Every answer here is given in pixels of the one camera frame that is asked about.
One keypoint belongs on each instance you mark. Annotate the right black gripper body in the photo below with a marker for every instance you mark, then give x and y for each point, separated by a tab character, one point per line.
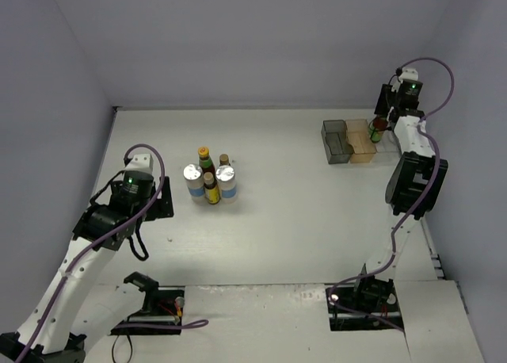
383	101

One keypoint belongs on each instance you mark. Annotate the amber plastic bin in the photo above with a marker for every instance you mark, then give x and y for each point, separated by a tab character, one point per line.
358	139

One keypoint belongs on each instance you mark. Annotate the white granule jar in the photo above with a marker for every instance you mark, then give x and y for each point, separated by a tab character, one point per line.
194	178
226	180

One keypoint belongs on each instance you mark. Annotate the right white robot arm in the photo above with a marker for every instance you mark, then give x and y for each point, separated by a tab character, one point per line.
413	187

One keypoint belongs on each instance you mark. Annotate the clear plastic bin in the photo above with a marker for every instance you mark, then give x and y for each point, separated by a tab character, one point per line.
386	148

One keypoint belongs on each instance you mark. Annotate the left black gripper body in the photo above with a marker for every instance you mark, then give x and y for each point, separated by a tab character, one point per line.
163	200

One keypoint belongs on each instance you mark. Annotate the red sauce bottle yellow cap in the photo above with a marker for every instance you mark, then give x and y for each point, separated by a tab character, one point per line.
376	128

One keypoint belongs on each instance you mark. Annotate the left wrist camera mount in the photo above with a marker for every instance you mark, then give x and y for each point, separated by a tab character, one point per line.
140	167

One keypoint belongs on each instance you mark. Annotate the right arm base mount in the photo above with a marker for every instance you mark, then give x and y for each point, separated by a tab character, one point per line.
365	304

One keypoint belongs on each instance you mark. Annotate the rear yellow label bottle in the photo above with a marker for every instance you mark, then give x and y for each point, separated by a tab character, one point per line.
224	160

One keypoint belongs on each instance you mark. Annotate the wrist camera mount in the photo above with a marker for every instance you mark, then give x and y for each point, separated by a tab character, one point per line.
140	167
407	74

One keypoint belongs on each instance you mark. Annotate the yellow label bottle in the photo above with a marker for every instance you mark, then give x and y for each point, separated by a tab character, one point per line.
211	188
224	160

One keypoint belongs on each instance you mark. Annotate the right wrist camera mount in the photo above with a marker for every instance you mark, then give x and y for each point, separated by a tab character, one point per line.
407	74

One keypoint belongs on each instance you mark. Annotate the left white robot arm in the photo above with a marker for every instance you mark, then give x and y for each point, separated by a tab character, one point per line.
54	332

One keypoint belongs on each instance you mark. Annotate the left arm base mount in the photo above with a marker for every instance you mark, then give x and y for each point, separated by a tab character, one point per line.
162	306

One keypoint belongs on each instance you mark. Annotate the front yellow label bottle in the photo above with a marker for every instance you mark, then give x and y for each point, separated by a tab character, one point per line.
211	188

